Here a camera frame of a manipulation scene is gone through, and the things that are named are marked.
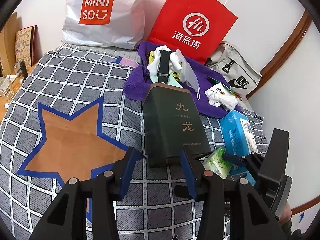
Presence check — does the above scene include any mint green cloth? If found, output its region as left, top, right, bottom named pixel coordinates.
left=168, top=76, right=182, bottom=88

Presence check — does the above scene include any wooden headboard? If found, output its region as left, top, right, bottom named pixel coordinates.
left=0, top=12, right=19, bottom=76

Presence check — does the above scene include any white face mask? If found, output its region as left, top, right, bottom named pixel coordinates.
left=176, top=49, right=201, bottom=101

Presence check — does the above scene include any dark green tin box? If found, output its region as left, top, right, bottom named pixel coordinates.
left=142, top=83, right=211, bottom=167

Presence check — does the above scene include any yellow black adidas cloth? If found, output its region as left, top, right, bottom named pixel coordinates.
left=147, top=50, right=182, bottom=83

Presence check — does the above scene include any grey checkered star blanket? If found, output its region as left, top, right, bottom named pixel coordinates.
left=0, top=42, right=270, bottom=240

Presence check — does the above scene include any glass cup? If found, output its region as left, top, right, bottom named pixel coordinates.
left=0, top=75, right=14, bottom=101

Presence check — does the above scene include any small snack packet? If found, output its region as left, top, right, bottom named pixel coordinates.
left=204, top=83, right=232, bottom=97

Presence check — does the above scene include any right hand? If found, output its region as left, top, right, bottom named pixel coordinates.
left=278, top=202, right=292, bottom=226

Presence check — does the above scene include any blue tissue pack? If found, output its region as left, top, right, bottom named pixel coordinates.
left=219, top=110, right=259, bottom=183

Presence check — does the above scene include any purple towel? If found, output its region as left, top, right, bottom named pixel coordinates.
left=123, top=41, right=230, bottom=119

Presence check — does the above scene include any red Haidilao paper bag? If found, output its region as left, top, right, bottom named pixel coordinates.
left=148, top=0, right=238, bottom=64

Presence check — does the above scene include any brown illustrated book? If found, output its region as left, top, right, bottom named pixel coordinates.
left=15, top=25, right=37, bottom=67

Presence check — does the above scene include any green wet wipes packet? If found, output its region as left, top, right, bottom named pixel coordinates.
left=202, top=147, right=232, bottom=179

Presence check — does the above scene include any beige Nike bag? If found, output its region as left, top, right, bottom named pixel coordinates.
left=206, top=41, right=263, bottom=97

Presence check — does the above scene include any wooden nightstand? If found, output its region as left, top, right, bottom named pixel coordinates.
left=0, top=63, right=37, bottom=121

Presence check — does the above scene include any dark bottle on nightstand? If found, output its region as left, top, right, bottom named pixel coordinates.
left=19, top=60, right=28, bottom=80

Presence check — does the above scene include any white Miniso plastic bag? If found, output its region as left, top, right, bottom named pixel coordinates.
left=62, top=0, right=145, bottom=50

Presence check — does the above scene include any black watch strap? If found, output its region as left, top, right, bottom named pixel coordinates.
left=156, top=49, right=173, bottom=85

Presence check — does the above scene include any white tissue wad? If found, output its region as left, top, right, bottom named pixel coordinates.
left=208, top=93, right=238, bottom=111

